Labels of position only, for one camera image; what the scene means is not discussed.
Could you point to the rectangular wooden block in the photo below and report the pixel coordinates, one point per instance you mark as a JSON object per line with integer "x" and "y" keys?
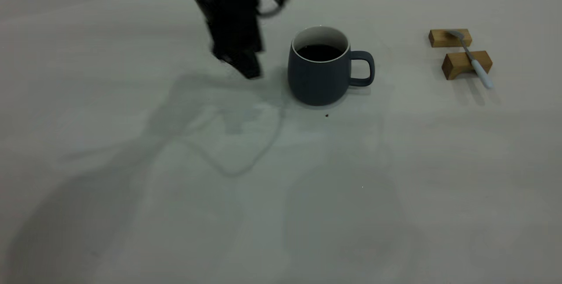
{"x": 441, "y": 39}

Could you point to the arched wooden block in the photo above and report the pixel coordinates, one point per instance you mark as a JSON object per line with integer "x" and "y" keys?
{"x": 456, "y": 61}

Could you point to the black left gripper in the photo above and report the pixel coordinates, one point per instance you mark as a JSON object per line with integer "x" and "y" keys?
{"x": 230, "y": 16}

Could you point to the dark grey ceramic mug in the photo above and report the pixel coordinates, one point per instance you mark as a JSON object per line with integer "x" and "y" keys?
{"x": 318, "y": 82}

